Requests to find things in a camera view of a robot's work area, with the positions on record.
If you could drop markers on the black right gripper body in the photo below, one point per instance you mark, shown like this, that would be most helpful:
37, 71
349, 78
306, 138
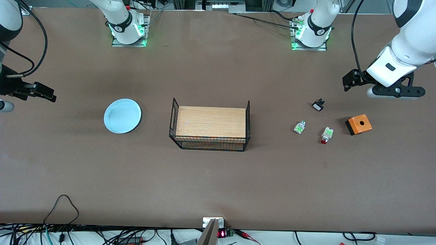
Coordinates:
7, 85

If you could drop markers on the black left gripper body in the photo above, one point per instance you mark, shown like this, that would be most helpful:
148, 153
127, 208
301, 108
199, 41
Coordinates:
357, 79

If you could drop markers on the red push button switch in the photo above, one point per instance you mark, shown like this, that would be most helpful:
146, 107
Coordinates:
327, 133

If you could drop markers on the light blue round plate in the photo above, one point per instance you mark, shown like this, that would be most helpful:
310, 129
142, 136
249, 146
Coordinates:
122, 116

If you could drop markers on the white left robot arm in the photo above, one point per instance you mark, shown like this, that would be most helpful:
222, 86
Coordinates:
408, 47

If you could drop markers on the green white contact block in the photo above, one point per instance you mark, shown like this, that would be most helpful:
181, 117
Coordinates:
299, 128

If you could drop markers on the light wooden board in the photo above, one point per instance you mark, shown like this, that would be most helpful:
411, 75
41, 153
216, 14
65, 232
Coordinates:
211, 120

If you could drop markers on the black power adapter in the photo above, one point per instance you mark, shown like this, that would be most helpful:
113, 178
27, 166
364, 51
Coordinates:
131, 240

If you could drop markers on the red probe leads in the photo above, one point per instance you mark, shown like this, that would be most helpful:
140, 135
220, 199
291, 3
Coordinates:
243, 234

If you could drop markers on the red digit display module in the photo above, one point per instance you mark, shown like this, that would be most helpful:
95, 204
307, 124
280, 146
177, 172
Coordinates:
222, 233

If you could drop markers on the black white square switch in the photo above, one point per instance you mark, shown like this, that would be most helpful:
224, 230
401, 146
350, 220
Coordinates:
317, 106

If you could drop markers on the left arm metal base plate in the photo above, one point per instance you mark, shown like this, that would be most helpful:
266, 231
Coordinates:
316, 49

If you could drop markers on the orange button enclosure box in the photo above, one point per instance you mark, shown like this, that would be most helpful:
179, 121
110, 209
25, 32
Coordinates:
356, 126

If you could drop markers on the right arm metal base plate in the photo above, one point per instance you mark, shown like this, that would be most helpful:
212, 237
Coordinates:
119, 44

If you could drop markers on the aluminium frame with light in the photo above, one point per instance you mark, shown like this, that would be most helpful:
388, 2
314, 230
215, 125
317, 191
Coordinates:
220, 6

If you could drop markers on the aluminium camera post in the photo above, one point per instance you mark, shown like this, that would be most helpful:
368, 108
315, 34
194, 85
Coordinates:
209, 234

